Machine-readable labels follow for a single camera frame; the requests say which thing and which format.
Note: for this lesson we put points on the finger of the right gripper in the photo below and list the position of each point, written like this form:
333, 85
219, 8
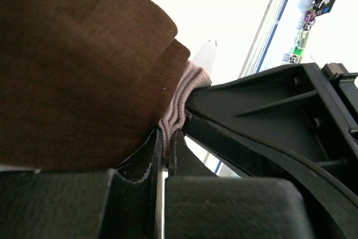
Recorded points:
328, 188
291, 106

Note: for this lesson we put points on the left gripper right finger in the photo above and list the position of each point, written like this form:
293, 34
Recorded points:
199, 204

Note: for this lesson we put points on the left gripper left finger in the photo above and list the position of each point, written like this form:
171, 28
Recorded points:
114, 203

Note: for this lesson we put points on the dark brown striped sock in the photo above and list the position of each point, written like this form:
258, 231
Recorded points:
83, 82

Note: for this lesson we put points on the aluminium rail frame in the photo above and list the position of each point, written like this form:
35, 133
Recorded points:
252, 36

